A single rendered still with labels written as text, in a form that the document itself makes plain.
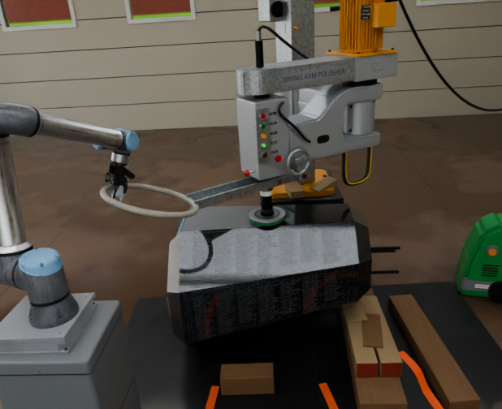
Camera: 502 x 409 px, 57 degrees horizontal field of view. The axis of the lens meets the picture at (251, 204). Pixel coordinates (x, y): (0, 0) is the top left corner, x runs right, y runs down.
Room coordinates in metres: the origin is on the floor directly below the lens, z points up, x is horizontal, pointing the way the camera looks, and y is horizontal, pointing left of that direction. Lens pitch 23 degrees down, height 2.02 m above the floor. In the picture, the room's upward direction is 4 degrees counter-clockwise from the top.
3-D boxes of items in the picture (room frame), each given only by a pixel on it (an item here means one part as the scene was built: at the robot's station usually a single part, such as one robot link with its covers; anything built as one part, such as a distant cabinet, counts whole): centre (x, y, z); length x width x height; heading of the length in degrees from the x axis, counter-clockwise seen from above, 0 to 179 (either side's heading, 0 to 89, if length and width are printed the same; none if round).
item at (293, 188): (3.07, -0.32, 0.81); 0.20 x 0.10 x 0.05; 7
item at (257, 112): (2.32, -0.08, 1.41); 0.08 x 0.03 x 0.28; 117
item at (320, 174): (3.32, -0.37, 0.76); 0.49 x 0.49 x 0.05; 89
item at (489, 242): (2.86, -1.67, 0.43); 0.35 x 0.35 x 0.87; 74
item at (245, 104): (2.49, -0.16, 1.36); 0.36 x 0.22 x 0.45; 117
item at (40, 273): (1.59, 0.84, 1.10); 0.17 x 0.15 x 0.18; 59
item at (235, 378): (2.04, 0.08, 0.07); 0.30 x 0.12 x 0.12; 88
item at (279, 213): (2.45, -0.09, 0.91); 0.21 x 0.21 x 0.01
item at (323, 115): (2.62, -0.45, 1.35); 0.74 x 0.23 x 0.49; 117
